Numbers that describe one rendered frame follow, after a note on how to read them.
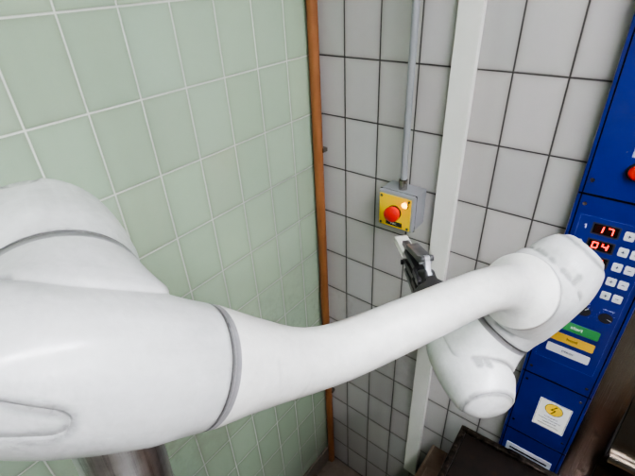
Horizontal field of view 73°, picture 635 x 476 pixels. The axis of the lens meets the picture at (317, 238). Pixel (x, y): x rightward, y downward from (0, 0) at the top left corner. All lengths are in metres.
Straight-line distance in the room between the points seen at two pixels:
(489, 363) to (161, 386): 0.48
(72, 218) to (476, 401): 0.54
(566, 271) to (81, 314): 0.55
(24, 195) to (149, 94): 0.49
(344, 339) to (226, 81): 0.69
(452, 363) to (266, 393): 0.37
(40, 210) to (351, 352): 0.30
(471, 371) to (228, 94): 0.73
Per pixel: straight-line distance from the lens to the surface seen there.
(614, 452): 1.39
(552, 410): 1.33
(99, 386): 0.29
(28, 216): 0.39
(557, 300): 0.62
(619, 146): 0.94
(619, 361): 1.21
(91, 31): 0.84
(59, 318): 0.29
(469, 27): 0.97
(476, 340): 0.67
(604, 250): 1.02
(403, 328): 0.47
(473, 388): 0.66
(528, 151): 1.00
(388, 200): 1.09
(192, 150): 0.96
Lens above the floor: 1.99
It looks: 32 degrees down
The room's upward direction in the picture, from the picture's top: 3 degrees counter-clockwise
